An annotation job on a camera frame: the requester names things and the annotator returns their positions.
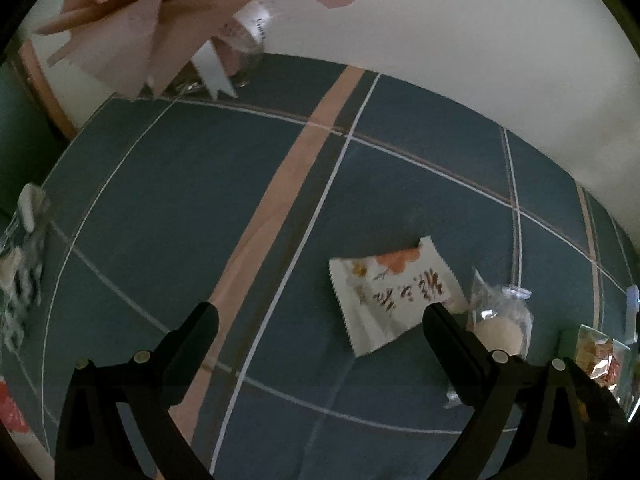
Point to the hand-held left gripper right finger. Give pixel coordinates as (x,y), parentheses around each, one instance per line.
(450,345)

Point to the pink flower bouquet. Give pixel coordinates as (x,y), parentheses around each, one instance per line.
(150,20)

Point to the clear white bun packet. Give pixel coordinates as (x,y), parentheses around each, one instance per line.
(500,330)

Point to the white orange-print packet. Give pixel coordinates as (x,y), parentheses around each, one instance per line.
(395,305)

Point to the glass vase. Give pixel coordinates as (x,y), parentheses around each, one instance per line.
(247,55)

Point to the white power strip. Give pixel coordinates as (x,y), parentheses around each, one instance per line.
(632,310)

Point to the crumpled silver foil packet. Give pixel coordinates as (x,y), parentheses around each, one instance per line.
(20,270)

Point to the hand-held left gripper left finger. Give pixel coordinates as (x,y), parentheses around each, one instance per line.
(192,350)

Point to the blue plaid cloth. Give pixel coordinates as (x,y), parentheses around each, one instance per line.
(350,185)

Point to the teal shallow cardboard box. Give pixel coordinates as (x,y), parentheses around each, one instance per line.
(566,345)

